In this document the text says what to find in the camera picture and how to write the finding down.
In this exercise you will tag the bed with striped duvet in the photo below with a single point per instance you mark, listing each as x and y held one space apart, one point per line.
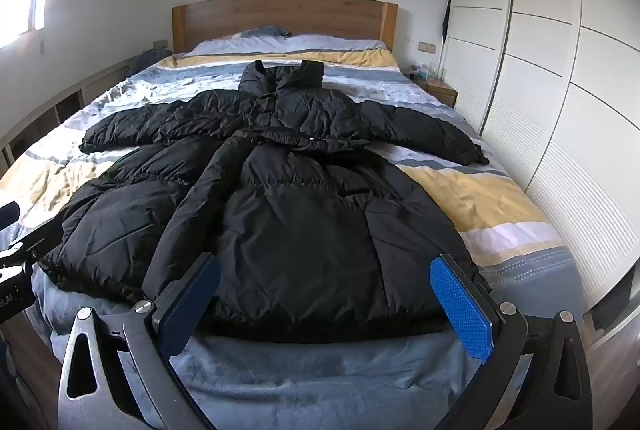
475 200

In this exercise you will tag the beige wall switch plate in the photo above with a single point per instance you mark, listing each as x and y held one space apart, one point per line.
426 47
160 43

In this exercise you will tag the blue-grey pillow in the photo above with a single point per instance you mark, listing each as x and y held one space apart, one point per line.
267 31

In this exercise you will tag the small bedside items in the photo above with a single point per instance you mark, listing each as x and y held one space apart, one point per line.
425 74

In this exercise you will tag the grey-blue cloth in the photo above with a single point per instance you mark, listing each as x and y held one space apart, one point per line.
145 60

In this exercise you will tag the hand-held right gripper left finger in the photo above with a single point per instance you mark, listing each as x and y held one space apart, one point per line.
192 305

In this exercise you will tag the black puffer jacket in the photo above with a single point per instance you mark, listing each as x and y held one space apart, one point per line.
300 210

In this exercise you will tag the white wardrobe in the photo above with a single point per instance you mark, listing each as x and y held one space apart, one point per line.
550 60

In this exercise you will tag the wooden nightstand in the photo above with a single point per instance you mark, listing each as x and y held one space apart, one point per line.
442 86

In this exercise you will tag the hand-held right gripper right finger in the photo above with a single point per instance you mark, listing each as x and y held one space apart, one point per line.
462 305

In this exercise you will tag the low white shelf unit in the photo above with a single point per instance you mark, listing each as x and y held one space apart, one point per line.
100 77

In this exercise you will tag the wooden bed headboard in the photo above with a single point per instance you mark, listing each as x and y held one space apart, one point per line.
285 15

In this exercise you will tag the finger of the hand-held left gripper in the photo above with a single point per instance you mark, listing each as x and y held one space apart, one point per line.
9 215
42 242

